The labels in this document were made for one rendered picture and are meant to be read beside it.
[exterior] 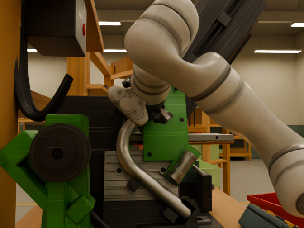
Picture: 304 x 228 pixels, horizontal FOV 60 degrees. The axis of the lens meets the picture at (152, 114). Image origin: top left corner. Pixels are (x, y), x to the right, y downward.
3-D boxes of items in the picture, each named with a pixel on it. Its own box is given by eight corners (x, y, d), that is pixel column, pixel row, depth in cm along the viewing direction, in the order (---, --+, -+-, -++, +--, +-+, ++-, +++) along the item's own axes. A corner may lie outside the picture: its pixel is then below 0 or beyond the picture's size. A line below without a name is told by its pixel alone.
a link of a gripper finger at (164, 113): (154, 108, 53) (149, 107, 55) (167, 125, 55) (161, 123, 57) (162, 100, 54) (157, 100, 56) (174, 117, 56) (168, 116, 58)
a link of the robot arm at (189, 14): (154, 42, 47) (124, 78, 45) (167, -27, 33) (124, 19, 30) (186, 64, 47) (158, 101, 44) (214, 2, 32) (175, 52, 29)
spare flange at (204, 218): (190, 225, 68) (190, 221, 68) (187, 219, 72) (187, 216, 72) (211, 224, 69) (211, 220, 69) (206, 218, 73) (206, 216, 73)
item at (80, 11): (87, 57, 75) (88, 6, 76) (77, 37, 58) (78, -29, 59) (42, 56, 73) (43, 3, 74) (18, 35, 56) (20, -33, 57)
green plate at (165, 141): (183, 164, 73) (178, 94, 79) (190, 160, 65) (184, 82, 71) (141, 165, 71) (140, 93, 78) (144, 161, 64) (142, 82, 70)
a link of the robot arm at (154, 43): (125, 31, 28) (211, 114, 32) (170, -18, 31) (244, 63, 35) (109, 50, 35) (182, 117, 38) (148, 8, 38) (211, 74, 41)
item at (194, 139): (216, 141, 97) (216, 133, 97) (234, 144, 81) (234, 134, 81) (108, 142, 92) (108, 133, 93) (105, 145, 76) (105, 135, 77)
